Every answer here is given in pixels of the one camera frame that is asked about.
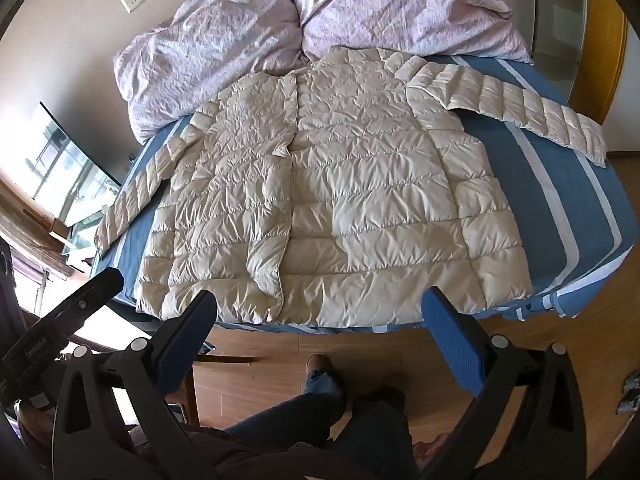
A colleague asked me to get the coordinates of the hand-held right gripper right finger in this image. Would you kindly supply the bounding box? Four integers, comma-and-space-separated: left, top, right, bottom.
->
421, 286, 587, 480

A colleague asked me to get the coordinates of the wooden side table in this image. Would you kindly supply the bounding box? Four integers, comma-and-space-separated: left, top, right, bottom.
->
0, 175, 101, 286

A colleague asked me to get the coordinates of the cream down jacket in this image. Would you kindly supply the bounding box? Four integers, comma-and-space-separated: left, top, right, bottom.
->
94, 46, 608, 326

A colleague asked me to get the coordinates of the pink floral pillow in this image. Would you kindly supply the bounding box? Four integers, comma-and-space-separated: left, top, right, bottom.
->
114, 0, 306, 143

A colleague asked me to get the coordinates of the person's right leg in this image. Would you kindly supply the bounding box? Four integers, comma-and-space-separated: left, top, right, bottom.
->
350, 387, 418, 480

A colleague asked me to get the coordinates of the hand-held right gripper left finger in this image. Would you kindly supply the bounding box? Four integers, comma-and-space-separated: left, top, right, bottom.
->
51, 289, 221, 480

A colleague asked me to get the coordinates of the wooden stool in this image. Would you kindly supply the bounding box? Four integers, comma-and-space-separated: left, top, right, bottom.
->
182, 337, 261, 426

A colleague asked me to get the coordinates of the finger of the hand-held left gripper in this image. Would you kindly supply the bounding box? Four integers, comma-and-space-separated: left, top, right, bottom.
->
50, 269, 124, 343

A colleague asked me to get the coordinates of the blue striped bed sheet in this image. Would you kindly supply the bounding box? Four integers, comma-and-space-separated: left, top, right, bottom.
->
90, 55, 636, 336

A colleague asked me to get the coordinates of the wooden framed glass cabinet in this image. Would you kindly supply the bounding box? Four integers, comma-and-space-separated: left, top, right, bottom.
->
530, 0, 628, 126

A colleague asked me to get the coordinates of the pink floral duvet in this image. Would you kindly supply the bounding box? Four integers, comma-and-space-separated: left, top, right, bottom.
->
285, 0, 535, 66

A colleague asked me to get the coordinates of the grey patterned slipper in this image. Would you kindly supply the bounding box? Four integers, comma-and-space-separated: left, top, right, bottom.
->
617, 367, 640, 416

